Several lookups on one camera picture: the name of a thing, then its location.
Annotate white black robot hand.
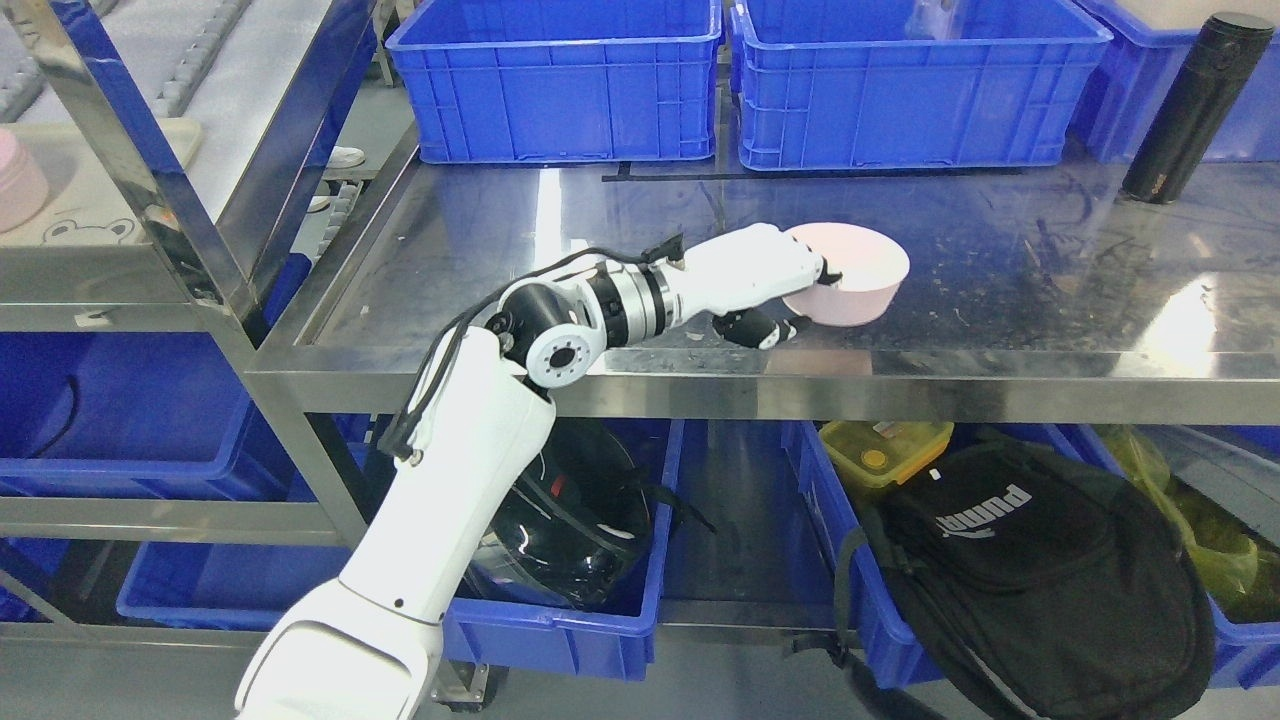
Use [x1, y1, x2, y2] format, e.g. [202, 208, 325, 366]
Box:
[655, 223, 844, 350]

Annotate pink ikea bowl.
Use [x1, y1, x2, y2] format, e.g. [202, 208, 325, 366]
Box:
[782, 222, 911, 327]

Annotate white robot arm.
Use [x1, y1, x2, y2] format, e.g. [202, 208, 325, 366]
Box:
[234, 243, 684, 719]

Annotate blue crate top middle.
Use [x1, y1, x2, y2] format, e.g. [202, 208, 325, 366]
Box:
[727, 1, 1112, 172]

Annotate stainless steel shelf rack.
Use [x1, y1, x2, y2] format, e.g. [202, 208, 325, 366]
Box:
[3, 1, 378, 643]

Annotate blue crate left shelf lower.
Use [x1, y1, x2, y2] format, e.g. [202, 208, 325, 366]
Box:
[115, 542, 352, 632]

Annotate blue crate shelf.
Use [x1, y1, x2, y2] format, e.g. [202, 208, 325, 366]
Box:
[1, 332, 310, 502]
[115, 542, 352, 632]

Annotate blue crate left shelf upper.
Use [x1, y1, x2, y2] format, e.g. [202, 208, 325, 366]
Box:
[1, 332, 310, 502]

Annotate yellow lunch box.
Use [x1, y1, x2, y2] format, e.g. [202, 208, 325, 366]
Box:
[818, 420, 955, 491]

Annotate black helmet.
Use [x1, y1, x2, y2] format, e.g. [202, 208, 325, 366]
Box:
[463, 416, 717, 612]

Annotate blue crate top left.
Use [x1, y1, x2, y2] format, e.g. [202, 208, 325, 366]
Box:
[385, 1, 724, 164]

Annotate blue crate holding helmet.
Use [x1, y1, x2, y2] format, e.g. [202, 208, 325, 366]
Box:
[444, 419, 685, 682]

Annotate black puma backpack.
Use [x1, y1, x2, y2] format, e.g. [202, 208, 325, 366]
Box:
[838, 433, 1216, 719]

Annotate blue crate top right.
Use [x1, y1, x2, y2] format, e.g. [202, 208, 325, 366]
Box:
[1069, 1, 1279, 164]

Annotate black thermos bottle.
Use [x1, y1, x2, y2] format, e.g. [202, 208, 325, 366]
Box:
[1121, 12, 1276, 205]

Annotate yellow green plastic bag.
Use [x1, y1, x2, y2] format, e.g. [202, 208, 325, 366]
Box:
[1093, 424, 1279, 624]

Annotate blue crate under backpack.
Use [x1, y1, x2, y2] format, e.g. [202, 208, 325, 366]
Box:
[781, 421, 1279, 689]

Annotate beige bear tray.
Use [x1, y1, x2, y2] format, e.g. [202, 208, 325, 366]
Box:
[1, 122, 145, 249]

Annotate stacked pink bowls on tray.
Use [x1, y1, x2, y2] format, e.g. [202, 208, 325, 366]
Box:
[1, 127, 49, 233]

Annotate stainless steel table frame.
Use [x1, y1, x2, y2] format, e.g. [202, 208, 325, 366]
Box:
[244, 120, 1280, 632]

